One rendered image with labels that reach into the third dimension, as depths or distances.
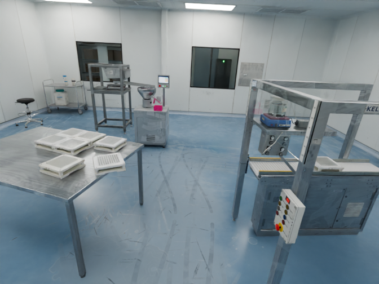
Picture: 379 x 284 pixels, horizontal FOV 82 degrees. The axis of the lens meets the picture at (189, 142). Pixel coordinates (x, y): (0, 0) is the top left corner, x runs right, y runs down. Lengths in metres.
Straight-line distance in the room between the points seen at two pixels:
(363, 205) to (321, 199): 0.49
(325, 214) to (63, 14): 7.51
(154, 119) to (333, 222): 3.15
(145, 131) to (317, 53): 5.52
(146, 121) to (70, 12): 4.39
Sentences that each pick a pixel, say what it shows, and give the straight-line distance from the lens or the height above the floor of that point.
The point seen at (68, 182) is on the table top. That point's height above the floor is 0.82.
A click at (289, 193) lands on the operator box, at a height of 1.07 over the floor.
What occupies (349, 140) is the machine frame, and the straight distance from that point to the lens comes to 2.80.
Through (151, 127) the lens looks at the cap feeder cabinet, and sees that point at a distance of 4.32.
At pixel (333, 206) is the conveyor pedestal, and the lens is 2.79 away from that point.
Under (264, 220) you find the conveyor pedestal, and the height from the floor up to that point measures 0.22.
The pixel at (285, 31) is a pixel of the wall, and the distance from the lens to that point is 7.36.
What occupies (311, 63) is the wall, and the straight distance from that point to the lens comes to 7.71.
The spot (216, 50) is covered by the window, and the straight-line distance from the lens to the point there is 6.91.
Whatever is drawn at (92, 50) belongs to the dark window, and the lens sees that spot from 7.47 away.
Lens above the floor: 1.79
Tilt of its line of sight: 22 degrees down
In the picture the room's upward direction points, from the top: 3 degrees clockwise
